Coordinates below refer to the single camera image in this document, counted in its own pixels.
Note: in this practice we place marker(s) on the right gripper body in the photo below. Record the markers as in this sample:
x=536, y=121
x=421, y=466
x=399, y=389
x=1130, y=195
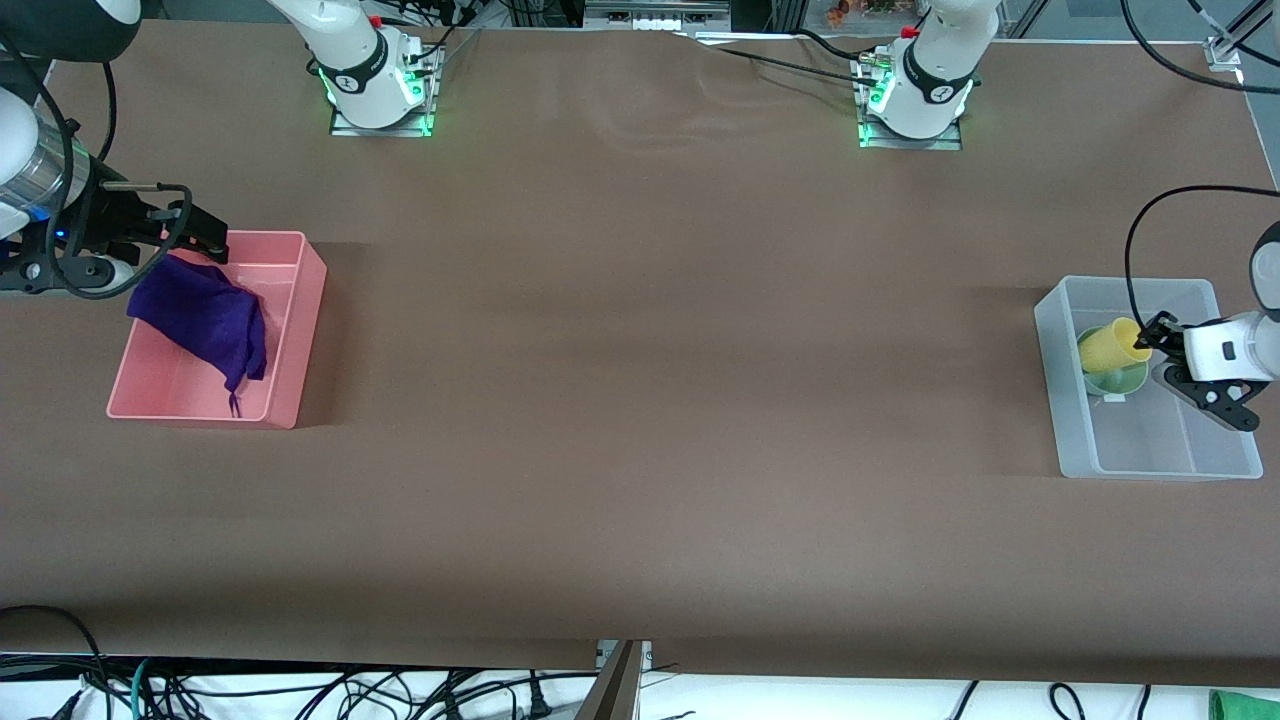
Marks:
x=112, y=218

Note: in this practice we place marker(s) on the green ceramic bowl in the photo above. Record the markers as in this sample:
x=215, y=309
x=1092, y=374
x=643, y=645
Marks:
x=1120, y=380

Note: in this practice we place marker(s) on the yellow plastic cup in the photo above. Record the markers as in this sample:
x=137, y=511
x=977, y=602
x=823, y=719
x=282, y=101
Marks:
x=1105, y=347

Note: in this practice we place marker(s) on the purple cloth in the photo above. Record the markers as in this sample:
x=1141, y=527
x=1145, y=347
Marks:
x=200, y=315

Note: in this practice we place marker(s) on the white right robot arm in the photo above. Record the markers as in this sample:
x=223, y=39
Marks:
x=345, y=45

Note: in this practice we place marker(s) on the green cloth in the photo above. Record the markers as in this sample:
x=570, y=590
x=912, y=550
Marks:
x=1245, y=707

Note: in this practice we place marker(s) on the translucent plastic bin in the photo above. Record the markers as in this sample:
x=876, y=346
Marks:
x=1140, y=440

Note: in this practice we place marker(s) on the pink plastic bin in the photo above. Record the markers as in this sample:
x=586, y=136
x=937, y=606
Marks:
x=290, y=330

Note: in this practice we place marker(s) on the brown table cover sheet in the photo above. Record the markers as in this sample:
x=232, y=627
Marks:
x=640, y=300

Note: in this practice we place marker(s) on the orange background object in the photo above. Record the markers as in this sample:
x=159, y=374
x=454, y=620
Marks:
x=850, y=10

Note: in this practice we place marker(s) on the grey electronics box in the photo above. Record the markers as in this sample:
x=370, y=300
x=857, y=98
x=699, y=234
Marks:
x=650, y=12

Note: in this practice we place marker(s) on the white connector strip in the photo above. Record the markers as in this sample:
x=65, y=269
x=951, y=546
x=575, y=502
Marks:
x=660, y=26

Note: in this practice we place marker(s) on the black power plug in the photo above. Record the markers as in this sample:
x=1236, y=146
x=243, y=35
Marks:
x=538, y=705

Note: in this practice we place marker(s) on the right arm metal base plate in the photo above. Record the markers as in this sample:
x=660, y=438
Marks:
x=380, y=131

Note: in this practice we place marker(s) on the aluminium frame profile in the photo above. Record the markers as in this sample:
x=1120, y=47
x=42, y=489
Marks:
x=1225, y=50

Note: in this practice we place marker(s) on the metal table bracket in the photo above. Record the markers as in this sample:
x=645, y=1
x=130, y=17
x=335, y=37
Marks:
x=615, y=690

